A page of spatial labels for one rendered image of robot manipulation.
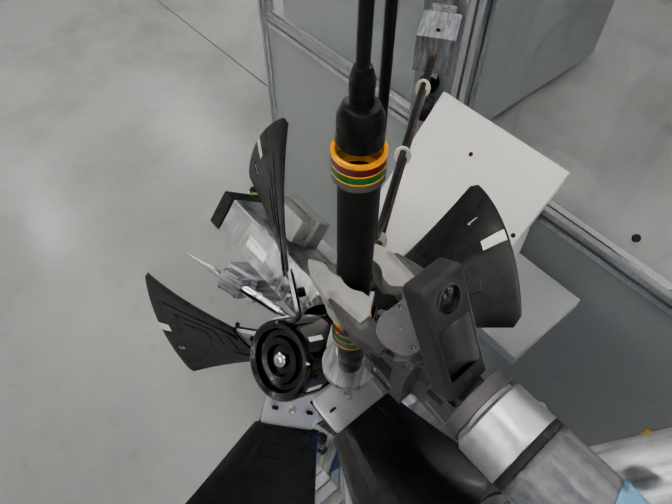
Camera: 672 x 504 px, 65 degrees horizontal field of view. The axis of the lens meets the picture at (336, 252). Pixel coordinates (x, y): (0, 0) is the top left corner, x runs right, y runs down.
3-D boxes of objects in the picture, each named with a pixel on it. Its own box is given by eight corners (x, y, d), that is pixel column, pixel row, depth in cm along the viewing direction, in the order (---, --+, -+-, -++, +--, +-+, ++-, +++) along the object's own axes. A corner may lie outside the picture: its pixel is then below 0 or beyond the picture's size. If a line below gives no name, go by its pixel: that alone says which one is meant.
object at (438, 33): (420, 44, 105) (426, 1, 98) (456, 49, 104) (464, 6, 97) (410, 73, 99) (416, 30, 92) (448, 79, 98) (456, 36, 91)
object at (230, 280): (226, 285, 105) (232, 267, 104) (246, 298, 102) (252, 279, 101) (216, 286, 103) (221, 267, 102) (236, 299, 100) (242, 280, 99)
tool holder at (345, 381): (334, 322, 72) (334, 282, 64) (385, 335, 71) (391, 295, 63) (315, 383, 67) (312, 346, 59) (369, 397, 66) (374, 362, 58)
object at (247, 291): (309, 333, 92) (189, 257, 112) (312, 322, 92) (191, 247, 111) (301, 335, 91) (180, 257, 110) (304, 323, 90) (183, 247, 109)
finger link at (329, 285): (292, 303, 56) (361, 355, 52) (288, 271, 51) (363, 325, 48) (312, 284, 57) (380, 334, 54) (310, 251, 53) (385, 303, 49)
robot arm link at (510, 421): (506, 467, 39) (573, 399, 42) (459, 420, 41) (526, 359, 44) (483, 493, 45) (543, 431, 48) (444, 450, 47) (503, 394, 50)
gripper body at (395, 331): (356, 362, 54) (443, 457, 48) (359, 319, 47) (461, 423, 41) (410, 320, 57) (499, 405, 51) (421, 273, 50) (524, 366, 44)
